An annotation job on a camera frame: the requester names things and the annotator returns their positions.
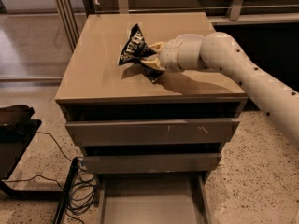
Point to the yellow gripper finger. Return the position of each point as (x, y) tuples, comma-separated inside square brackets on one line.
[(154, 64), (157, 47)]

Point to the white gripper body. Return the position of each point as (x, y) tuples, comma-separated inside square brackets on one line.
[(168, 56)]

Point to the blue chip bag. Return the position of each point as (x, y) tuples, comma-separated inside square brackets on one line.
[(137, 49)]

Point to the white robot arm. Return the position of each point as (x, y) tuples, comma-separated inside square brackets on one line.
[(219, 52)]

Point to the top grey drawer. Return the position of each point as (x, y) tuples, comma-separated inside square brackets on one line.
[(151, 132)]

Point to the tan drawer cabinet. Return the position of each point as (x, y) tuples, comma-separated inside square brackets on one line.
[(96, 88)]

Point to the middle grey drawer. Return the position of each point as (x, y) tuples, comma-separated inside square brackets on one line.
[(152, 163)]

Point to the bottom open grey drawer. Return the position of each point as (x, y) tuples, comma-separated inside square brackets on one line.
[(153, 199)]

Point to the metal railing shelf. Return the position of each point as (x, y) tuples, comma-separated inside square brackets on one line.
[(220, 12)]

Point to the black side table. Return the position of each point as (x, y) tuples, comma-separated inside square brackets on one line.
[(17, 130)]

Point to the metal glass door frame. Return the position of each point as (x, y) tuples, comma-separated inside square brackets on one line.
[(37, 38)]

